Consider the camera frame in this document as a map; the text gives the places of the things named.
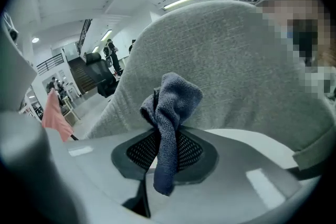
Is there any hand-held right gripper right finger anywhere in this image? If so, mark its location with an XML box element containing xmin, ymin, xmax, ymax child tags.
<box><xmin>145</xmin><ymin>126</ymin><xmax>322</xmax><ymax>224</ymax></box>

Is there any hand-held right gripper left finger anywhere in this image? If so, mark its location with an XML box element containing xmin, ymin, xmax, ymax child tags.
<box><xmin>45</xmin><ymin>128</ymin><xmax>159</xmax><ymax>224</ymax></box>

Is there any blue-grey cloth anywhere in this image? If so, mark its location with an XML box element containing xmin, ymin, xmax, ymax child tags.
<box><xmin>140</xmin><ymin>72</ymin><xmax>204</xmax><ymax>196</ymax></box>

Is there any grey fabric chair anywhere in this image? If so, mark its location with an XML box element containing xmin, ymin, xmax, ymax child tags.
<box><xmin>85</xmin><ymin>0</ymin><xmax>336</xmax><ymax>182</ymax></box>

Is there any pink cloth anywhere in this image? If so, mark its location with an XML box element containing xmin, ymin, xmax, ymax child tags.
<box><xmin>41</xmin><ymin>88</ymin><xmax>76</xmax><ymax>143</ymax></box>

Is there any black office chair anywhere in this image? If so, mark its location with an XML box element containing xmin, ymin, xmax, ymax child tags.
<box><xmin>84</xmin><ymin>52</ymin><xmax>119</xmax><ymax>98</ymax></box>

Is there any white stool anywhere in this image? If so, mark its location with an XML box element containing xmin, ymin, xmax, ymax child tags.
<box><xmin>60</xmin><ymin>97</ymin><xmax>81</xmax><ymax>125</ymax></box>

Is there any dark staircase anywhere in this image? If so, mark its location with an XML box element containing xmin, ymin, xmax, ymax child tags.
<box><xmin>67</xmin><ymin>57</ymin><xmax>98</xmax><ymax>95</ymax></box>

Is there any black railing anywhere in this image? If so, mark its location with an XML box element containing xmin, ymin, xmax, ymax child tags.
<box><xmin>36</xmin><ymin>53</ymin><xmax>65</xmax><ymax>74</ymax></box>

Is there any grey panel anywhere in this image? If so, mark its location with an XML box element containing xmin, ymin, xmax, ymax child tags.
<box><xmin>0</xmin><ymin>12</ymin><xmax>38</xmax><ymax>112</ymax></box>

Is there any long ceiling light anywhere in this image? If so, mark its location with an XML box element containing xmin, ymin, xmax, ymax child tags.
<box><xmin>163</xmin><ymin>0</ymin><xmax>195</xmax><ymax>10</ymax></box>
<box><xmin>100</xmin><ymin>29</ymin><xmax>113</xmax><ymax>41</ymax></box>

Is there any person's face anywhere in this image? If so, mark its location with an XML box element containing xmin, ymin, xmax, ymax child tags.
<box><xmin>256</xmin><ymin>0</ymin><xmax>336</xmax><ymax>100</ymax></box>

